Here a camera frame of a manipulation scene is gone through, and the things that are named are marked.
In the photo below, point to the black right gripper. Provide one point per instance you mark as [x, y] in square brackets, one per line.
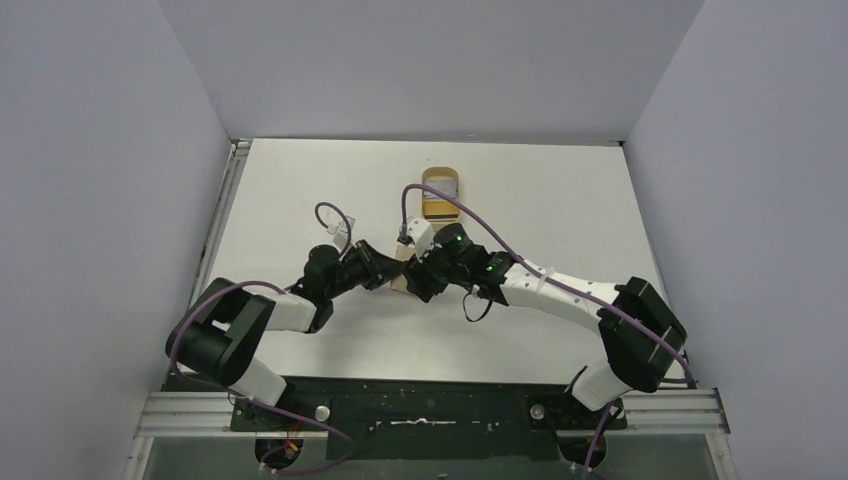
[419, 275]

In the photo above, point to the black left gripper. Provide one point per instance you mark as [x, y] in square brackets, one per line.
[385, 270]

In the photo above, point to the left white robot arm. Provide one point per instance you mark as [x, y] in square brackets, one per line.
[220, 334]

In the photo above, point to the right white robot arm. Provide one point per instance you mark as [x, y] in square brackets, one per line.
[640, 335]

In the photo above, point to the yellow card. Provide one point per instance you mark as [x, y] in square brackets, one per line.
[437, 208]

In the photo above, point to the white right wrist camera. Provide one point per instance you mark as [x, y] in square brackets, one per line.
[418, 234]

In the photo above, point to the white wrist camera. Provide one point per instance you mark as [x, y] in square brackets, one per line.
[341, 231]
[418, 234]

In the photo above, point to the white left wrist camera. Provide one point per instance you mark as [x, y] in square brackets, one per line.
[341, 231]

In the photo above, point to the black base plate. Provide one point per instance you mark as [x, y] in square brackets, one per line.
[427, 420]

